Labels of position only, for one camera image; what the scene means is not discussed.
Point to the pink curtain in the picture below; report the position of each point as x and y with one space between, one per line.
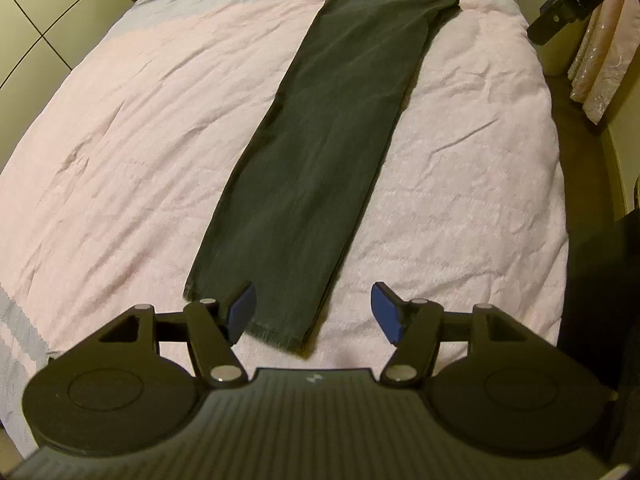
600 60

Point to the pink and blue bed quilt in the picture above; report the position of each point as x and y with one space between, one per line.
125 160

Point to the white wardrobe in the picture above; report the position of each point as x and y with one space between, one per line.
30 10

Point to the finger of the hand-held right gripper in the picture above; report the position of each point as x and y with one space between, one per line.
550 22

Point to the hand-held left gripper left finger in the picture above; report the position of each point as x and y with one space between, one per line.
242 310

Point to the grey pants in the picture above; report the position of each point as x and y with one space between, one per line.
310 160

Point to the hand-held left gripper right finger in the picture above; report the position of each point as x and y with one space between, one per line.
387 312

